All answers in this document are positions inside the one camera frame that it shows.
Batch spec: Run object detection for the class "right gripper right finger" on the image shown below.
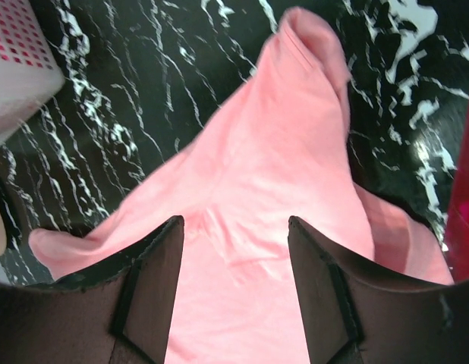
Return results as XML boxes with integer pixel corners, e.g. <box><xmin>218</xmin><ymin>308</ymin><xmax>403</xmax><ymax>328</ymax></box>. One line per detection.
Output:
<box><xmin>288</xmin><ymin>217</ymin><xmax>469</xmax><ymax>363</ymax></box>

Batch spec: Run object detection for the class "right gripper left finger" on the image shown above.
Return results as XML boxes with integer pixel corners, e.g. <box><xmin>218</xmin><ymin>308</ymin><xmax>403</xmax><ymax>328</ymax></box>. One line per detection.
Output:
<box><xmin>0</xmin><ymin>216</ymin><xmax>184</xmax><ymax>363</ymax></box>

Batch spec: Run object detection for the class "light pink t shirt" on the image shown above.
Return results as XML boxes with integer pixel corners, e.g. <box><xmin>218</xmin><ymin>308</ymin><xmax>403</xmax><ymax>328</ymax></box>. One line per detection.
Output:
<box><xmin>29</xmin><ymin>8</ymin><xmax>453</xmax><ymax>363</ymax></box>

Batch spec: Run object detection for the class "red plastic folding board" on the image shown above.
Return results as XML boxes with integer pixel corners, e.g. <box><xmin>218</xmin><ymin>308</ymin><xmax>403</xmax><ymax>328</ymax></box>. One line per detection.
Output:
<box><xmin>445</xmin><ymin>108</ymin><xmax>469</xmax><ymax>282</ymax></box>

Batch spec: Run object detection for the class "white plastic laundry basket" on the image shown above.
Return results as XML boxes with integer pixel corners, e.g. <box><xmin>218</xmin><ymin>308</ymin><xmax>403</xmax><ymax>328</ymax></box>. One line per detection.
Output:
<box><xmin>0</xmin><ymin>0</ymin><xmax>65</xmax><ymax>147</ymax></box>

